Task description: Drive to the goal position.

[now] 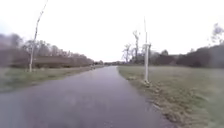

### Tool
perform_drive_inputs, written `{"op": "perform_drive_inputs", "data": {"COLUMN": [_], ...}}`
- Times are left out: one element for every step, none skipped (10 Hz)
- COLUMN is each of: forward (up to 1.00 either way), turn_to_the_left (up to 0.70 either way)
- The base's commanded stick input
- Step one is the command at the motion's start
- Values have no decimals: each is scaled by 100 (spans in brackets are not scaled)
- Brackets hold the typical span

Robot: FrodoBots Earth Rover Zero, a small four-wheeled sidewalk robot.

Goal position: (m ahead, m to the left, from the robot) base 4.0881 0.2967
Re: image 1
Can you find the bare tree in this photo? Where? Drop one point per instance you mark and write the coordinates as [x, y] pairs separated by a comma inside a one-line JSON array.
[[136, 45], [126, 53]]

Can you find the thin pale tree trunk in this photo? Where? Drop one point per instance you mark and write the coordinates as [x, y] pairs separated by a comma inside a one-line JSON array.
[[32, 56], [146, 60]]

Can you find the grey asphalt path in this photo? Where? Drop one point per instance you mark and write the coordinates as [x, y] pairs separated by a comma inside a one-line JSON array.
[[96, 96]]

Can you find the row of trees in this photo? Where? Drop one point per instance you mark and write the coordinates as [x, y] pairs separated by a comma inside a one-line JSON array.
[[200, 56], [50, 56]]

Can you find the grass verge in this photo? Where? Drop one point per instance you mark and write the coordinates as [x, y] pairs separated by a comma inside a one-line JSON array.
[[30, 76], [186, 90]]

